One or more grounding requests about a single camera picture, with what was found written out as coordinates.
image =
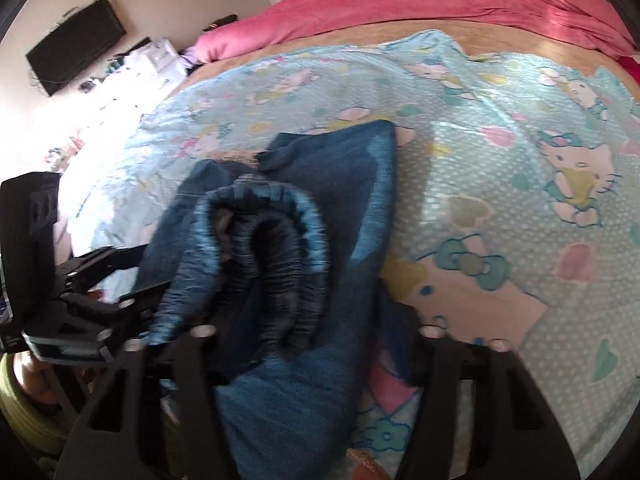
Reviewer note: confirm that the light blue cartoon printed blanket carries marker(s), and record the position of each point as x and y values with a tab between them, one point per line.
500	185

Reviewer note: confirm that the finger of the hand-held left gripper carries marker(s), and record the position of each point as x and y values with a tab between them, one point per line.
100	262
115	310

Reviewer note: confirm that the pink duvet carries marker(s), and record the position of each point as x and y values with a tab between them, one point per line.
425	5

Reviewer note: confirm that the blue pants with lace trim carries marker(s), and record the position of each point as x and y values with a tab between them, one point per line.
300	270

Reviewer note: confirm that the red and white plush blanket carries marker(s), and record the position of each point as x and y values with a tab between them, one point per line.
631	66

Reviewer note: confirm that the black bag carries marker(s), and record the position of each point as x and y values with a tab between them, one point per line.
222	21

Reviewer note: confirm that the black wall television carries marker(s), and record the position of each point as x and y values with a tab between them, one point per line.
75	45

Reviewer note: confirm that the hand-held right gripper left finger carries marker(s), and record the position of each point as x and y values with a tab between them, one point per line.
195	365

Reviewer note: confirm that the person's left hand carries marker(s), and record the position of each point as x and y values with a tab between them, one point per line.
32	377

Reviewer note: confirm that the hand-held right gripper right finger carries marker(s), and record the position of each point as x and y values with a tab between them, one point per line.
400	345

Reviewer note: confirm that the white drawer unit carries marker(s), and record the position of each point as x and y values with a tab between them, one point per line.
152	55

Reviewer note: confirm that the tan bed sheet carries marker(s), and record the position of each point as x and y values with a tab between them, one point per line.
525	40

